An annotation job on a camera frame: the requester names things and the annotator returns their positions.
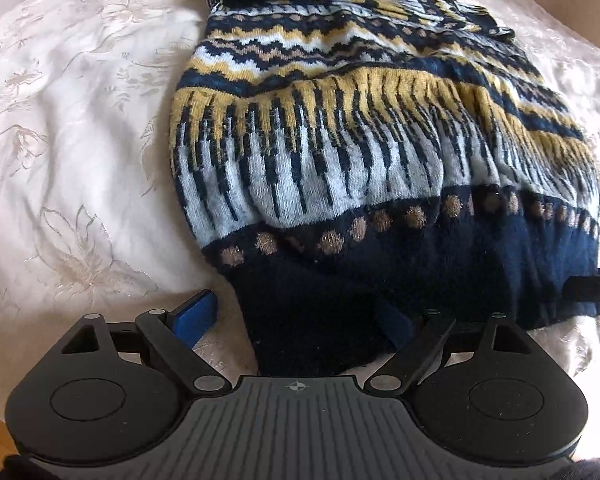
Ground cream embroidered bedspread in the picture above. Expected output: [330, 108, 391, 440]
[0, 0, 600, 421]

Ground navy yellow white patterned sweater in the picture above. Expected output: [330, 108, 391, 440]
[167, 0, 600, 378]

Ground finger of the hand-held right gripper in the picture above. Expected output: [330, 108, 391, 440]
[564, 267, 600, 306]

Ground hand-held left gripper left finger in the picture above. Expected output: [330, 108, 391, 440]
[60, 288, 233, 395]

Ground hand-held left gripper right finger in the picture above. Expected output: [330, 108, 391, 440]
[366, 304, 537, 394]

